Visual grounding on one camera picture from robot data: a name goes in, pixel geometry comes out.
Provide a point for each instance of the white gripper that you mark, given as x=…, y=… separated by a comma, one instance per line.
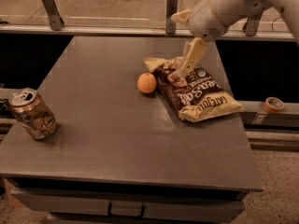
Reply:
x=204, y=21

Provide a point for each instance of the orange fruit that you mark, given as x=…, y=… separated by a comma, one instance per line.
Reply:
x=147, y=83

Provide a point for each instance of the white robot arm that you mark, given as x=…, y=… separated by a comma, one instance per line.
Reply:
x=231, y=11

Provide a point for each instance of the brown chip bag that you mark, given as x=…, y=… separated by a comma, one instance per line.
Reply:
x=195, y=97

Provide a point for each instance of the orange tape roll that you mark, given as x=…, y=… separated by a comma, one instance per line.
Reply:
x=273, y=105

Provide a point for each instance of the crushed gold soda can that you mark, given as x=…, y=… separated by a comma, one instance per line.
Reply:
x=30, y=110

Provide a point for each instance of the middle metal bracket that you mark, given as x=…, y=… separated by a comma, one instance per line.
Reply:
x=171, y=9

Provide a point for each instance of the metal bracket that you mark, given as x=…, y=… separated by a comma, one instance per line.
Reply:
x=171, y=9
x=250, y=27
x=55, y=20

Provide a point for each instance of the right metal bracket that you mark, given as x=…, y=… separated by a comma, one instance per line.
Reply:
x=250, y=27

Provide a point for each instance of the left metal bracket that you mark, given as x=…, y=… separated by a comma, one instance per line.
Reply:
x=55, y=20

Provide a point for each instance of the grey drawer with handle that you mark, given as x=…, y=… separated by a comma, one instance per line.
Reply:
x=85, y=206

